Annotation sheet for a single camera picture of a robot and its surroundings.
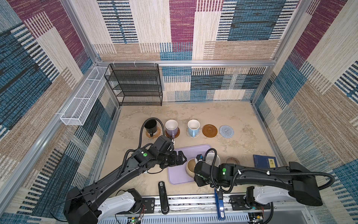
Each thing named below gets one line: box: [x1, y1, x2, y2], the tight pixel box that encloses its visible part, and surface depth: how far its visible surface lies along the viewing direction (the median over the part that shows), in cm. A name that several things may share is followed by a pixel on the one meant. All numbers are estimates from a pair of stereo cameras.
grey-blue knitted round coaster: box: [219, 125, 235, 139], surface depth 104 cm
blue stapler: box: [214, 187, 226, 221], surface depth 71 cm
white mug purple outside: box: [165, 119, 179, 139], surface depth 98 cm
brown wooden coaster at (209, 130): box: [201, 124, 218, 138], surface depth 104 cm
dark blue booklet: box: [253, 154, 278, 168], surface depth 89 cm
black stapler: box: [158, 181, 170, 215], surface depth 74 cm
